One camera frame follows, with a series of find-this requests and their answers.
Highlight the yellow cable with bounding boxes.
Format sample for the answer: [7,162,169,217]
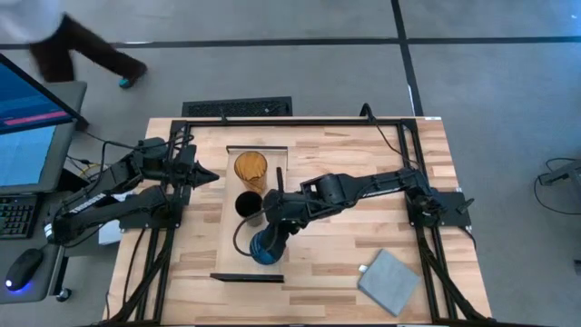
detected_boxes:
[80,163,105,181]

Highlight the thick black cable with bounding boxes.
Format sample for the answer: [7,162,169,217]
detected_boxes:
[360,103,421,172]

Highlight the wooden shelf with black rails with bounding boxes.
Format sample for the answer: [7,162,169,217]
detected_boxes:
[209,144,290,283]

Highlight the person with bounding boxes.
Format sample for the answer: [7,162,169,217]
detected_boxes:
[0,0,149,90]

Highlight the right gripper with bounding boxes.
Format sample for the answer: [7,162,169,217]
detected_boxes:
[261,188,313,255]

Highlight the white box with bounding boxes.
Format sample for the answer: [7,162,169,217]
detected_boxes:
[98,220,123,246]

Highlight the black desk crossbar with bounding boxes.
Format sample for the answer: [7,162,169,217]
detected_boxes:
[57,168,99,194]

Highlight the black plastic cup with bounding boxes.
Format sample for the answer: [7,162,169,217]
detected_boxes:
[234,190,266,228]

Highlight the blue ribbed plastic cup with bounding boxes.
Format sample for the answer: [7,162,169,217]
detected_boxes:
[249,226,288,266]

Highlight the tilted monitor dark blue screen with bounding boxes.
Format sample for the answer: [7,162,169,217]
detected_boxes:
[0,53,90,136]

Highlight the amber ribbed plastic cup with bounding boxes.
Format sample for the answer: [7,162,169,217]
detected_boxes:
[233,151,269,195]

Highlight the black floor vent grille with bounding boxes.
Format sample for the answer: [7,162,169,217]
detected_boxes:
[182,95,294,118]

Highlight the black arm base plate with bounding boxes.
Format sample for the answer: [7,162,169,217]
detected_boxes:
[118,193,185,231]
[406,190,473,228]

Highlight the black floor cable bundle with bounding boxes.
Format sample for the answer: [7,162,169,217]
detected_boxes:
[533,157,581,215]

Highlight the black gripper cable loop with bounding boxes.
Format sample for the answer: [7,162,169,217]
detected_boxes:
[231,206,273,258]

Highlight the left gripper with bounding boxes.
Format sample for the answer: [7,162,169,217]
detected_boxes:
[171,143,222,190]

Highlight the black aluminium table frame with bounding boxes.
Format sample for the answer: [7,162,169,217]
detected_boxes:
[102,116,496,327]

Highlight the black computer mouse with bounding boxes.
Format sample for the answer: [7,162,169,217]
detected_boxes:
[5,247,45,292]

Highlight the grey folded cloth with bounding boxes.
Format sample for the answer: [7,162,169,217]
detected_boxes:
[357,248,422,318]

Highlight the grey computer desk cart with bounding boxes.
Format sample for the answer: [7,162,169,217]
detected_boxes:
[0,80,88,304]

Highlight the grey-bezel monitor light blue screen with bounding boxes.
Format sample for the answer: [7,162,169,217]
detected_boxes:
[0,122,77,195]

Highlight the thin black cable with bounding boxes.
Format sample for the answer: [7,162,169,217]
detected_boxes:
[84,130,137,150]

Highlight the black keyboard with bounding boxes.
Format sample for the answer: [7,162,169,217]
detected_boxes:
[0,194,38,241]

